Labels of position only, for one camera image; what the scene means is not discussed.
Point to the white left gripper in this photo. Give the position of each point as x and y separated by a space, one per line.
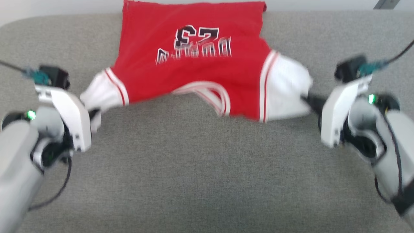
76 119

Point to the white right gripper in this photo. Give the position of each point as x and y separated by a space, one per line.
336 113

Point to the red white basketball jersey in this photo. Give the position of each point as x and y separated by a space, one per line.
194 64

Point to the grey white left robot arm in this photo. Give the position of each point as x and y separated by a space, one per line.
19 161

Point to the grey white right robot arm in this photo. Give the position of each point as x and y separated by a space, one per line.
388 139

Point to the grey fabric sofa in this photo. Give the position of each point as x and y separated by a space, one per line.
207 168

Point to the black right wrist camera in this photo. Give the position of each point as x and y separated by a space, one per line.
349 68

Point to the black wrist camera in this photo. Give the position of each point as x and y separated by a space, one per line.
56 77
349 68

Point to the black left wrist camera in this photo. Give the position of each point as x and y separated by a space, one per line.
56 77

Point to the teal right camera connector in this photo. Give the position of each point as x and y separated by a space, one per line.
368 68

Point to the teal camera connector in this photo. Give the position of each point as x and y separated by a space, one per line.
38 77
368 68

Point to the teal left camera connector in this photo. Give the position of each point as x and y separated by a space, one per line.
38 77

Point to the grey slanted metal post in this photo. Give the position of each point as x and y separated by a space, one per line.
386 4

